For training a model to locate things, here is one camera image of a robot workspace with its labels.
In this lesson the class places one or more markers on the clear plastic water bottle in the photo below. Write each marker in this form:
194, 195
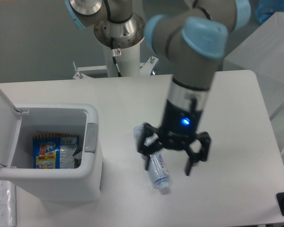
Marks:
157, 170

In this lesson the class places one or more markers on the white trash can lid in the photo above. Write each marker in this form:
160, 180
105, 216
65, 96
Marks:
11, 118

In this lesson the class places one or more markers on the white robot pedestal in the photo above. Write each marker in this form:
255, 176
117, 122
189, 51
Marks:
122, 62

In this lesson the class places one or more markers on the blue cartoon snack bag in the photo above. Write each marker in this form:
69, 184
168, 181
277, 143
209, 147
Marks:
55, 151

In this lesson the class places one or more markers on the blue water jug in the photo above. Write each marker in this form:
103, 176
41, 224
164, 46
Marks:
266, 8

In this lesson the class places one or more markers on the white trash can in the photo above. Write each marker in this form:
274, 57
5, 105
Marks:
80, 184

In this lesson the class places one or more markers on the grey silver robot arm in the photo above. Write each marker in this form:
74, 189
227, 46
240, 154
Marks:
194, 41

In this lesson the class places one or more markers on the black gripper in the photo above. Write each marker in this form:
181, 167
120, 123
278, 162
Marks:
177, 132

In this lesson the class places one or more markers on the paper sheet in sleeve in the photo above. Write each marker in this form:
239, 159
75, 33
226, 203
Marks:
8, 211

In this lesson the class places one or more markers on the white base frame with bolts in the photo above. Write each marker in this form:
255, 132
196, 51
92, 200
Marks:
146, 69

